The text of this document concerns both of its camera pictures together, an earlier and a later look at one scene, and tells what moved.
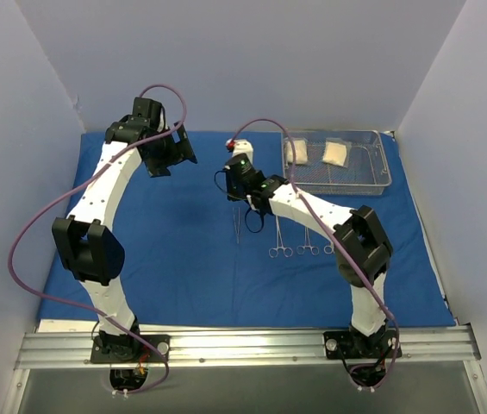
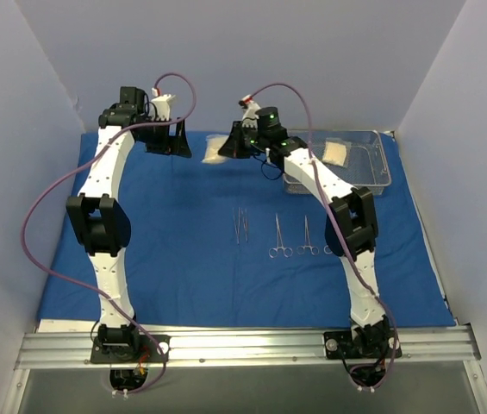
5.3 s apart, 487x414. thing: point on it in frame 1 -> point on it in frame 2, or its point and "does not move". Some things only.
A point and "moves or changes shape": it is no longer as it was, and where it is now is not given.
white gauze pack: (301, 152) moves or changes shape
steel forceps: (273, 252) does not move
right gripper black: (234, 185) -> (240, 141)
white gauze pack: (336, 152) does not move
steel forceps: (315, 250) does not move
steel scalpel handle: (237, 234) does not move
